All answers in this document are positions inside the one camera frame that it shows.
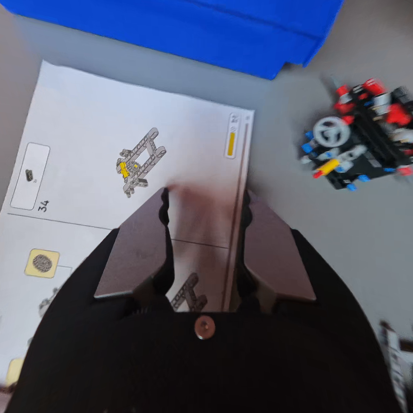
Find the lego instruction booklet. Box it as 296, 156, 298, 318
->
0, 60, 255, 388

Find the blue plastic storage bin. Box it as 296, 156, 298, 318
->
0, 0, 344, 80

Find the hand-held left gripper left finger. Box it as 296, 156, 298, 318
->
94, 188, 175, 299

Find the partly built lego model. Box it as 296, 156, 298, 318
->
298, 77, 413, 191

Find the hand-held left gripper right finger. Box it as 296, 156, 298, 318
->
235, 190, 317, 304

